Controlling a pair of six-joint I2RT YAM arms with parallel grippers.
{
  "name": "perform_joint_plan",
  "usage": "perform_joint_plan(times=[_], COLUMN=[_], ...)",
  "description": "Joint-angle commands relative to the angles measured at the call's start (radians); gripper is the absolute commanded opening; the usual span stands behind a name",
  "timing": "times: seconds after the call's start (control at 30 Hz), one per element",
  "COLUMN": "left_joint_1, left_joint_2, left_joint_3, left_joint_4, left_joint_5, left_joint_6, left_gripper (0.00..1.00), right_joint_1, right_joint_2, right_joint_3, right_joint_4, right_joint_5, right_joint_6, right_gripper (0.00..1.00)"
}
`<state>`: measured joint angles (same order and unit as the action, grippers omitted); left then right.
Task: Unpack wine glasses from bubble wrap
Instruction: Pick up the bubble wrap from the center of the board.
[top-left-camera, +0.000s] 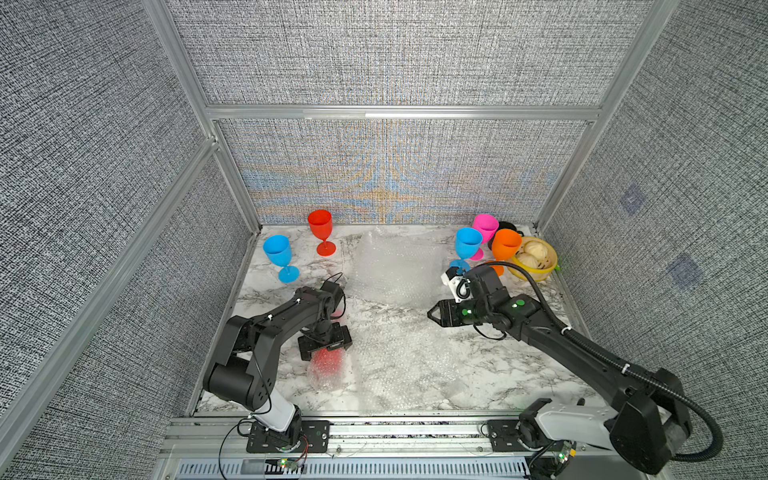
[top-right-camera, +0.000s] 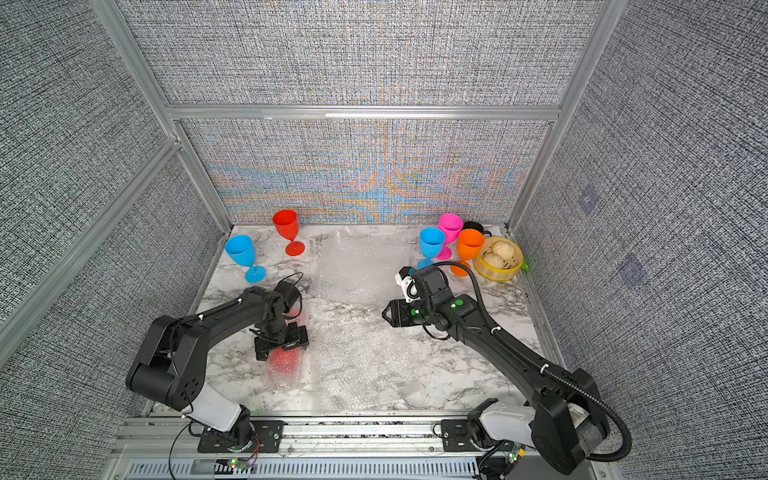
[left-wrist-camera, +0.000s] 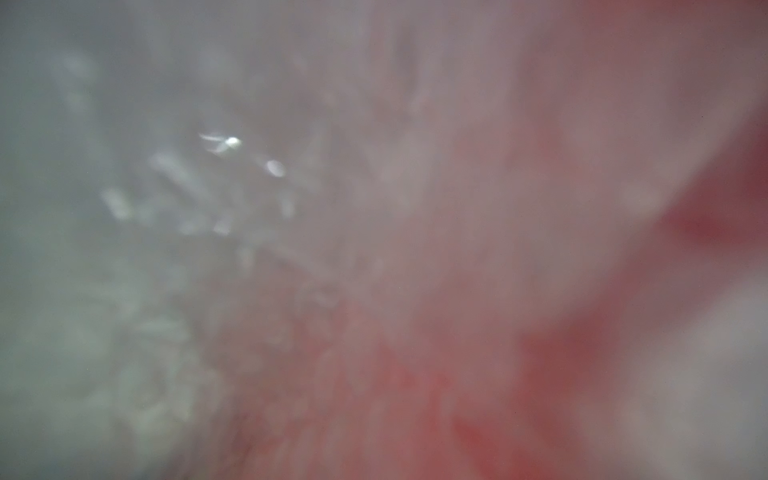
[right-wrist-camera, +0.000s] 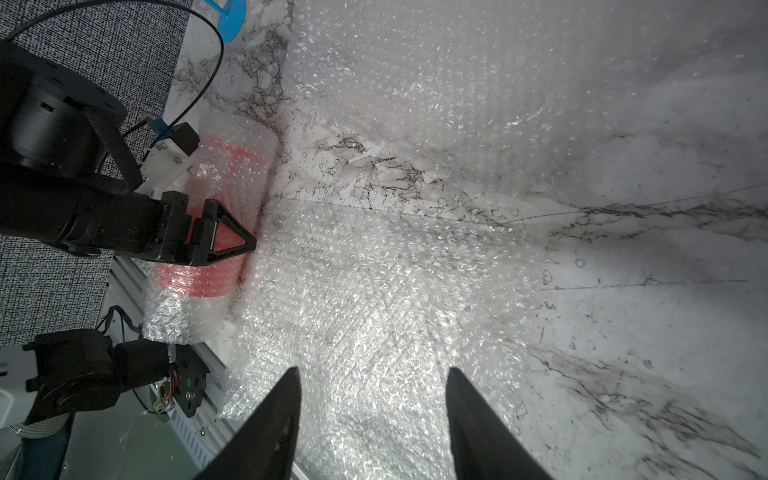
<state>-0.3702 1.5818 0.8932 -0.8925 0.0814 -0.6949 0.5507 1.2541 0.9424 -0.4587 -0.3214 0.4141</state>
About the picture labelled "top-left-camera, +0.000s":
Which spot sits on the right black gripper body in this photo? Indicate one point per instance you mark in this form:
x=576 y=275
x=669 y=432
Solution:
x=471 y=313

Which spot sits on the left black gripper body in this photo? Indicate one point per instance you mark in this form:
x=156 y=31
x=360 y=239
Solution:
x=329 y=335

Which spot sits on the blue wine glass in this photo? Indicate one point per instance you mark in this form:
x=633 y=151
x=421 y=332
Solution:
x=278 y=250
x=467 y=243

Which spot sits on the orange wine glass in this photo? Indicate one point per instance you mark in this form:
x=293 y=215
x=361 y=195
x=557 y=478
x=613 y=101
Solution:
x=505 y=244

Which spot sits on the pink plastic wine glass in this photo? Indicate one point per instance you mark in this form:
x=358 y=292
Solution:
x=487 y=225

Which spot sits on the red plastic wine glass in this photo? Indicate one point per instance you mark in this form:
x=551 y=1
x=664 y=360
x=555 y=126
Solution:
x=320 y=222

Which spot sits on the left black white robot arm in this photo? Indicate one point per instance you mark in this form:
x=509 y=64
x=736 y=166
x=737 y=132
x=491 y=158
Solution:
x=244 y=363

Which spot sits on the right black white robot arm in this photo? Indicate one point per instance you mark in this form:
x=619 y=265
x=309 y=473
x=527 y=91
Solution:
x=646 y=419

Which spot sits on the yellow bowl with buns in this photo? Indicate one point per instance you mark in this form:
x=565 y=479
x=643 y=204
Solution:
x=537 y=257

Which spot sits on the black mug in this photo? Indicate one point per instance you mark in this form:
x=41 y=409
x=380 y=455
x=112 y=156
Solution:
x=510 y=226

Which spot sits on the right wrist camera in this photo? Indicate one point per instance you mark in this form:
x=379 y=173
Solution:
x=465 y=285

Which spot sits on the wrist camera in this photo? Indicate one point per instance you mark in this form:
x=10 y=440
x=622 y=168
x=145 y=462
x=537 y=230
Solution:
x=465 y=285
x=334 y=299

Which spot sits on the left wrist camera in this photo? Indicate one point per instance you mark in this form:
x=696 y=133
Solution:
x=334 y=299

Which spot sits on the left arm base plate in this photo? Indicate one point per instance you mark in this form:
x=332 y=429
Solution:
x=309 y=436

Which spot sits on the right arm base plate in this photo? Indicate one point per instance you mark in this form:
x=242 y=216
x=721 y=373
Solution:
x=510 y=434

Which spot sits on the aluminium front rail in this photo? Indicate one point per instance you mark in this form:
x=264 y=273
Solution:
x=436 y=435

